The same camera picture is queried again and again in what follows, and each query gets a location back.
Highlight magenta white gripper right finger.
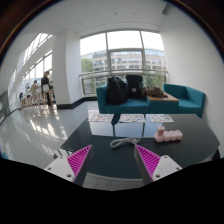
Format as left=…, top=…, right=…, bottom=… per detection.
left=134, top=145, right=182, bottom=185

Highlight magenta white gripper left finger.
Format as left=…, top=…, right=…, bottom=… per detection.
left=45, top=145, right=93, bottom=186

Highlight pink charger plug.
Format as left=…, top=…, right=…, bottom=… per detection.
left=157, top=126, right=165, bottom=136

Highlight pink power strip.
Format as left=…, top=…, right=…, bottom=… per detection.
left=154, top=130, right=183, bottom=142

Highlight right placemat paper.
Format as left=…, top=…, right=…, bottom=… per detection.
left=150, top=114, right=173, bottom=123

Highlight placemat paper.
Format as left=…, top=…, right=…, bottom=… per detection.
left=119, top=114, right=145, bottom=123
left=150, top=114, right=173, bottom=123
left=88, top=113, right=113, bottom=122

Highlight middle placemat paper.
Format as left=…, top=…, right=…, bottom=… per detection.
left=119, top=114, right=145, bottom=123

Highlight left placemat paper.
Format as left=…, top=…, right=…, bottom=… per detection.
left=88, top=113, right=113, bottom=122

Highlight wooden side table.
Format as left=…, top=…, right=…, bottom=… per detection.
left=148, top=93, right=179, bottom=114

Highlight teal sofa left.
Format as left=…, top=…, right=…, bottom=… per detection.
left=96, top=85, right=150, bottom=114

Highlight brown bag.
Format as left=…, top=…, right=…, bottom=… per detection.
left=146, top=86, right=167, bottom=98

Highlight teal armchair right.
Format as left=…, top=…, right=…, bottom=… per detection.
left=163, top=84, right=206, bottom=117

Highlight black backpack left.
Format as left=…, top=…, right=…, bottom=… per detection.
left=107, top=77, right=127, bottom=105

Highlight black backpack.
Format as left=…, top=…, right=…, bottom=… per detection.
left=126, top=75, right=143, bottom=99
left=107, top=77, right=127, bottom=105

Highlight black backpack right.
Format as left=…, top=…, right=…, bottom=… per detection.
left=126, top=75, right=143, bottom=99

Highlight seated person light clothes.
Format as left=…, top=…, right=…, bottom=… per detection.
left=30, top=81, right=40, bottom=104

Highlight standing person dark clothes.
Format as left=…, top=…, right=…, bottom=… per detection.
left=41, top=71, right=51, bottom=105

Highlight white coiled cable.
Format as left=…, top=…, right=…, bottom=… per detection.
left=109, top=137, right=142, bottom=149

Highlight large window frame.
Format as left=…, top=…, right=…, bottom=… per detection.
left=79, top=29, right=167, bottom=98

